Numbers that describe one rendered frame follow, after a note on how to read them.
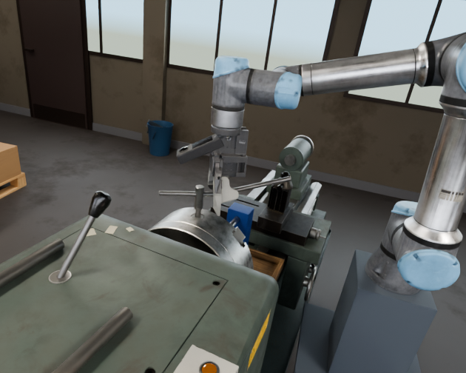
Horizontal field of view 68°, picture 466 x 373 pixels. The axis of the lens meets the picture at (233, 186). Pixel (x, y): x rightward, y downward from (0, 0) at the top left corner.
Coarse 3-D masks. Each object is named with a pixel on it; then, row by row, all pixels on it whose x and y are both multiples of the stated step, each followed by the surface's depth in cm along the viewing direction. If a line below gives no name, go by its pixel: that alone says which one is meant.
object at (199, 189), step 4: (196, 188) 85; (200, 188) 85; (196, 192) 85; (200, 192) 85; (196, 196) 86; (200, 196) 86; (196, 200) 86; (200, 200) 86; (196, 204) 86; (200, 204) 87; (196, 208) 87; (200, 208) 87; (196, 212) 88; (196, 216) 88
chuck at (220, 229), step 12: (168, 216) 93; (180, 216) 89; (204, 216) 89; (216, 216) 91; (204, 228) 85; (216, 228) 87; (228, 228) 89; (228, 240) 86; (228, 252) 83; (240, 252) 87; (240, 264) 86; (252, 264) 92
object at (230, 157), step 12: (216, 132) 78; (228, 132) 77; (240, 132) 80; (228, 144) 81; (240, 144) 81; (216, 156) 80; (228, 156) 80; (240, 156) 81; (228, 168) 82; (240, 168) 83
